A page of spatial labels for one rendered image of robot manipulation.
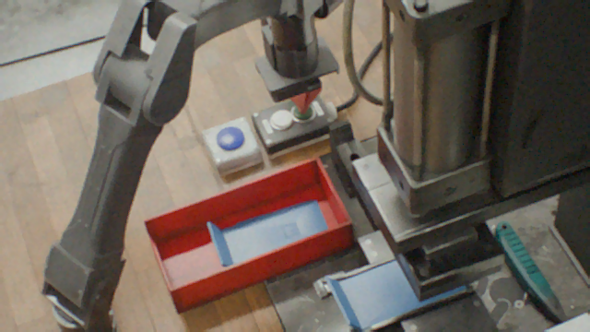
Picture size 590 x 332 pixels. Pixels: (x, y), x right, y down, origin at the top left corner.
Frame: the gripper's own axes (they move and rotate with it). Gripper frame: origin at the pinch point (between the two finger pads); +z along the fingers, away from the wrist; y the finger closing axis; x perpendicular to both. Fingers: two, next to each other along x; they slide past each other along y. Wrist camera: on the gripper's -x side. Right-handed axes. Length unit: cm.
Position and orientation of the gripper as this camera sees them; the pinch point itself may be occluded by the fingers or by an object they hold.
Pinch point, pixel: (301, 106)
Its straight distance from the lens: 159.9
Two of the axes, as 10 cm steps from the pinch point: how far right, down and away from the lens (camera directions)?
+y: -9.3, 3.3, -1.7
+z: 0.8, 6.1, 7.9
